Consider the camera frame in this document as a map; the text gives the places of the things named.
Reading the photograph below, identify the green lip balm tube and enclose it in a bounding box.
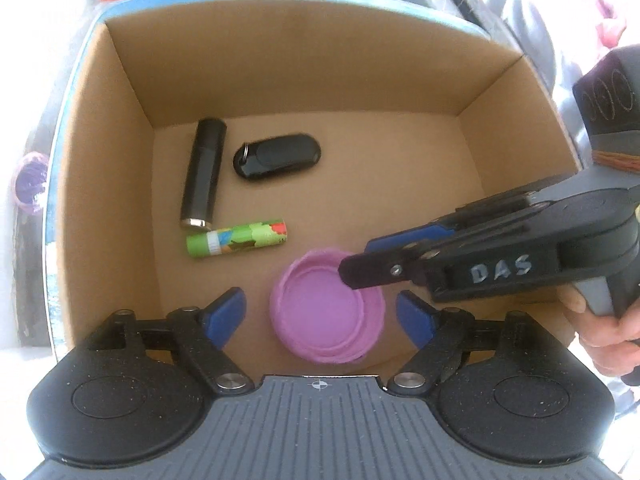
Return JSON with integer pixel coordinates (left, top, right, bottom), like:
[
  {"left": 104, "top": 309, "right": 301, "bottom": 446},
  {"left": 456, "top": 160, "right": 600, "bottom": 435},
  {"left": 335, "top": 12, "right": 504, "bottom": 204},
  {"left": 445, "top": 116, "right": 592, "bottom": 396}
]
[{"left": 186, "top": 218, "right": 290, "bottom": 260}]

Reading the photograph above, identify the grey quilt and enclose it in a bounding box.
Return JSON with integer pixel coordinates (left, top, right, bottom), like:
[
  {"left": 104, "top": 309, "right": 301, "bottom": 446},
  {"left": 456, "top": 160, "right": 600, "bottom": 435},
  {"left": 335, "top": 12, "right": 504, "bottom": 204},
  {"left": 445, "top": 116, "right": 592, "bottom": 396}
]
[{"left": 450, "top": 0, "right": 640, "bottom": 161}]

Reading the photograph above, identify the person's right hand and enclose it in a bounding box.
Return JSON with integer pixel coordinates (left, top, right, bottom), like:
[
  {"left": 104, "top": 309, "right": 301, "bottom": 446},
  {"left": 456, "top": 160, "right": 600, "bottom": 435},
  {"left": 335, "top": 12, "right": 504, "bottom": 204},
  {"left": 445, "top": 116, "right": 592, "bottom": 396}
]
[{"left": 557, "top": 287, "right": 640, "bottom": 386}]

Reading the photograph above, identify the black key fob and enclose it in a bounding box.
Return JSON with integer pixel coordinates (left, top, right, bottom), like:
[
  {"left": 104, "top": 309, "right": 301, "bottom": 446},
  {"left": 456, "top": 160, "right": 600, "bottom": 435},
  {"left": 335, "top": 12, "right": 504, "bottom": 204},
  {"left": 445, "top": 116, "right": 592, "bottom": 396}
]
[{"left": 232, "top": 133, "right": 322, "bottom": 179}]

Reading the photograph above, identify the purple round object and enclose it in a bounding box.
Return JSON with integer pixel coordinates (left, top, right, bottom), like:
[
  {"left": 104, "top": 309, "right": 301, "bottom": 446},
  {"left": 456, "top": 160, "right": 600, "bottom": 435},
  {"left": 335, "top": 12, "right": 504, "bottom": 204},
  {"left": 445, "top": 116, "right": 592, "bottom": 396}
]
[{"left": 12, "top": 152, "right": 48, "bottom": 216}]

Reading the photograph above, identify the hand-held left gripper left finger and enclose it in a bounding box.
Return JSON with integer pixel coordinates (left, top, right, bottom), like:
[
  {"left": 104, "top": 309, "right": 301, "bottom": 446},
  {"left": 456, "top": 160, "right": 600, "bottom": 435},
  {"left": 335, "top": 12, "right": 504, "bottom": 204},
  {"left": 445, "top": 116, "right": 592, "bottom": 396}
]
[{"left": 80, "top": 287, "right": 251, "bottom": 396}]

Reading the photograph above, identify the brown cardboard box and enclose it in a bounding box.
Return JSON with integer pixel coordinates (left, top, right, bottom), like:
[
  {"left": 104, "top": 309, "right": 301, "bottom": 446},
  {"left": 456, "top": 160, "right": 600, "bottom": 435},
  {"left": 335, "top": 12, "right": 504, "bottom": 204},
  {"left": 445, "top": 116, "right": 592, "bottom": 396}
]
[{"left": 50, "top": 0, "right": 596, "bottom": 376}]

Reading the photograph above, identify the pink blanket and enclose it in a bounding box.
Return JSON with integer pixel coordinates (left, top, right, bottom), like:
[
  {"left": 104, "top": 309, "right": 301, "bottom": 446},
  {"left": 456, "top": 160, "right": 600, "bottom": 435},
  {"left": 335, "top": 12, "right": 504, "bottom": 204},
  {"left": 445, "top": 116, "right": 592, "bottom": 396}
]
[{"left": 595, "top": 0, "right": 627, "bottom": 47}]

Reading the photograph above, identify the purple plastic lid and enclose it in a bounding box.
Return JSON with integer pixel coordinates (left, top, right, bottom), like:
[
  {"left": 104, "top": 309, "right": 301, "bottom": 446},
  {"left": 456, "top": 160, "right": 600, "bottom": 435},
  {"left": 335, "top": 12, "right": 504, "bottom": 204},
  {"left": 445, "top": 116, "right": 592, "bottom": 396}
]
[{"left": 270, "top": 247, "right": 387, "bottom": 366}]

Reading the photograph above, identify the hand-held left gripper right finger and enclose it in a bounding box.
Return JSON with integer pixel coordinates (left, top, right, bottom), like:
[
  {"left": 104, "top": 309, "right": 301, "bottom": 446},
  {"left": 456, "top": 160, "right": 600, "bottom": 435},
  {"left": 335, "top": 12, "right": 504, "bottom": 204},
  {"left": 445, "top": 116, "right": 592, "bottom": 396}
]
[{"left": 387, "top": 290, "right": 551, "bottom": 396}]

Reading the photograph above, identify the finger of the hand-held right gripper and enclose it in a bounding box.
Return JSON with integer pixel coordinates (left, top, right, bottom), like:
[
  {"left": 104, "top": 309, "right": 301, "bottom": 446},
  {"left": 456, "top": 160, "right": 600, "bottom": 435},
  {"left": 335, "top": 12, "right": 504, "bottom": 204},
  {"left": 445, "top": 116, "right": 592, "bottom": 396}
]
[
  {"left": 365, "top": 175, "right": 571, "bottom": 256},
  {"left": 339, "top": 202, "right": 561, "bottom": 291}
]

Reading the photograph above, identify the black cylindrical tube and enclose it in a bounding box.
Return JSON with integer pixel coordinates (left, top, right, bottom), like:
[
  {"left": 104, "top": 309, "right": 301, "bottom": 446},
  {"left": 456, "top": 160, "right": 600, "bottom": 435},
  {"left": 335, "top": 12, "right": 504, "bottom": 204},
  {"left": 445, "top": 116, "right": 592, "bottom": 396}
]
[{"left": 180, "top": 118, "right": 228, "bottom": 231}]

